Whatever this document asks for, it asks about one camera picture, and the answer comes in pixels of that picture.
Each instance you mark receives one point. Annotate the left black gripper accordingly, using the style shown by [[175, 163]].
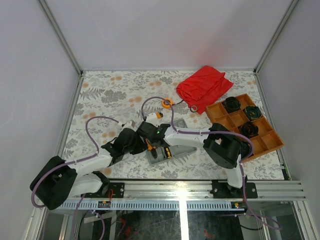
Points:
[[142, 147]]

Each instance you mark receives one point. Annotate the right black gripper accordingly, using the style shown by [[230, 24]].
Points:
[[156, 130]]

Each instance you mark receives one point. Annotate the orange handled pliers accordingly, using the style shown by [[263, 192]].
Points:
[[151, 149]]

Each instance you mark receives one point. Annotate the grey plastic tool case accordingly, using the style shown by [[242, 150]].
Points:
[[177, 151]]

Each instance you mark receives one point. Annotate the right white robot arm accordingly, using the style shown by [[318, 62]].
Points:
[[226, 148]]

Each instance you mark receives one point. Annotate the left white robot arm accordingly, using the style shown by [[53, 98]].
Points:
[[59, 180]]

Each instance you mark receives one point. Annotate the hex key set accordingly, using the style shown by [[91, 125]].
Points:
[[159, 115]]

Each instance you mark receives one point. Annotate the orange tape measure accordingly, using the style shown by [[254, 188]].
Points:
[[167, 103]]

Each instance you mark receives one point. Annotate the black tape roll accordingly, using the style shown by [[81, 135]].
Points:
[[193, 108]]

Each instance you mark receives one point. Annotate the red folded cloth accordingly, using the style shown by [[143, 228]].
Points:
[[203, 88]]

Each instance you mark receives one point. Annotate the black spinning top upper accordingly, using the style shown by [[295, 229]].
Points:
[[231, 104]]

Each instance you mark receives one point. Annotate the wooden compartment tray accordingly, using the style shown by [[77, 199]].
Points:
[[239, 114]]

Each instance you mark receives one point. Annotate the black orange spinning top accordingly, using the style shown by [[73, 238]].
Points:
[[249, 129]]

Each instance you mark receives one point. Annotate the green black spinning top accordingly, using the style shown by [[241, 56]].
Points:
[[252, 112]]

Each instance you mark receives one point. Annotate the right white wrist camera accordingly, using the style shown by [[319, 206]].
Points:
[[152, 119]]

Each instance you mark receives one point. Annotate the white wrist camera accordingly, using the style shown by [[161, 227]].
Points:
[[152, 119], [131, 124]]

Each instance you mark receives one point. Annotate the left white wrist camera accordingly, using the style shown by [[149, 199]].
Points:
[[131, 124]]

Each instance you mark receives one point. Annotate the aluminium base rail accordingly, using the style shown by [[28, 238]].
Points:
[[198, 194]]

